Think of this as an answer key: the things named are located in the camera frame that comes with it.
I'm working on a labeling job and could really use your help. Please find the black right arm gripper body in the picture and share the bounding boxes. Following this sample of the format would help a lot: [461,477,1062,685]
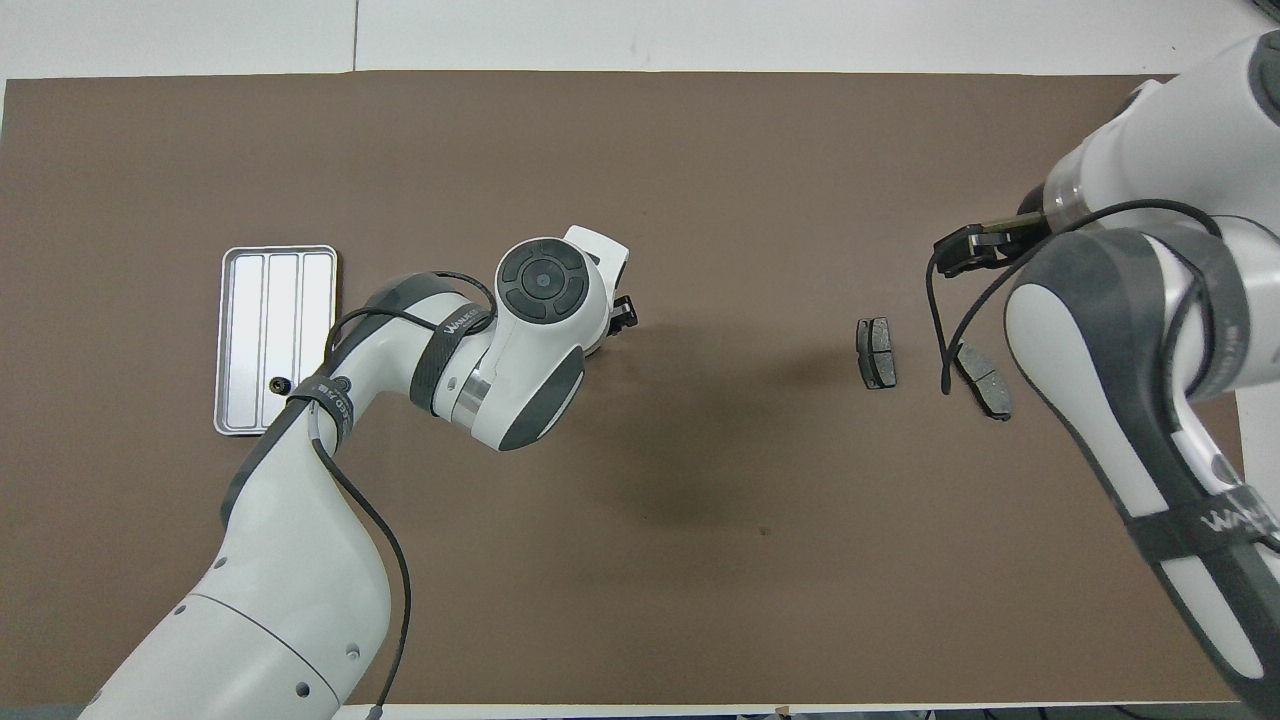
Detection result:
[998,190,1053,263]

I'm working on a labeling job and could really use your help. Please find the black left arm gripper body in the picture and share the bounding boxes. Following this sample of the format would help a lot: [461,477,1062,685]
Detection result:
[598,293,641,351]

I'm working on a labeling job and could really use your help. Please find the silver metal tray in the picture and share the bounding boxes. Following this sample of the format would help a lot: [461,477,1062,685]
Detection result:
[213,245,339,437]

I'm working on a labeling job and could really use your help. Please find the rectangular dark grey brake pad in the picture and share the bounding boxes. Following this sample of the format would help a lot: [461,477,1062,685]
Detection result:
[856,317,898,391]

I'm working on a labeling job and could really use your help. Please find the brown table mat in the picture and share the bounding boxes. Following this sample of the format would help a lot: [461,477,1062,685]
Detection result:
[0,70,1246,707]

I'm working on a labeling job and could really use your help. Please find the curved dark grey brake pad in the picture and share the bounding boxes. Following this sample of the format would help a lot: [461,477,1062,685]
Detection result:
[955,340,1014,422]

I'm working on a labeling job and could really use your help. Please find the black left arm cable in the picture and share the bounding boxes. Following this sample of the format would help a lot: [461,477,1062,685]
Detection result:
[305,270,498,713]

